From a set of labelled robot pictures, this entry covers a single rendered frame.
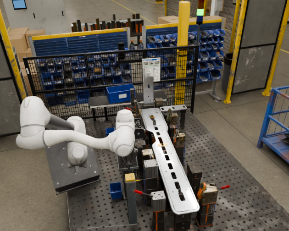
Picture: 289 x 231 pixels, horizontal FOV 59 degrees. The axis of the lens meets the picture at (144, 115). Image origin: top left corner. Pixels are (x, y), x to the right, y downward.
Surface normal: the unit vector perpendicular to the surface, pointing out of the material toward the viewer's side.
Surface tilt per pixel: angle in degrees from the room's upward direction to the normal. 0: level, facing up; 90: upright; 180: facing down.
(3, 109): 95
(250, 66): 89
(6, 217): 0
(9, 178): 0
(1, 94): 90
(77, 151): 50
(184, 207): 0
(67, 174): 44
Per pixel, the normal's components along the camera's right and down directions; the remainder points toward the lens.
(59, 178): 0.27, -0.29
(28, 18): 0.31, 0.48
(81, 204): -0.02, -0.86
